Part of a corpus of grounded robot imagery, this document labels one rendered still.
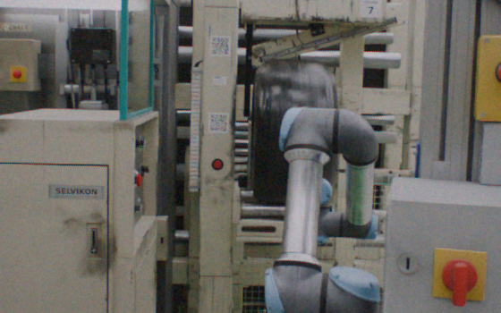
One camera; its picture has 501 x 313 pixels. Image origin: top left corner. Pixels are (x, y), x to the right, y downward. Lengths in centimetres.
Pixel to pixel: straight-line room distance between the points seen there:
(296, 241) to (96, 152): 60
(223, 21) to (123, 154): 89
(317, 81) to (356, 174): 70
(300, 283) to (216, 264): 109
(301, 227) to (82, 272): 63
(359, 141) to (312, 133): 12
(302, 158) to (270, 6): 124
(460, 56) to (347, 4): 172
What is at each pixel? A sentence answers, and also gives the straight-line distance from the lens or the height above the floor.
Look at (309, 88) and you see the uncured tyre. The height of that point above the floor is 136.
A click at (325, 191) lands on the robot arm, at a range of 193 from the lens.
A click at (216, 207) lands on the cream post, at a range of 254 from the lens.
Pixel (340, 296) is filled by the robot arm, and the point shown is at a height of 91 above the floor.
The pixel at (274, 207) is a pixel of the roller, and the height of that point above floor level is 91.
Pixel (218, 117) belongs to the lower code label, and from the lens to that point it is 249.
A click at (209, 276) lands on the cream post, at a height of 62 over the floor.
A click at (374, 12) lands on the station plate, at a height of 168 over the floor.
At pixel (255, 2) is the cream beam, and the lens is 277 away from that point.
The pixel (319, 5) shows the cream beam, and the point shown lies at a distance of 279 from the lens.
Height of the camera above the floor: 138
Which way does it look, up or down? 5 degrees down
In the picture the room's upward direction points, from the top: 2 degrees clockwise
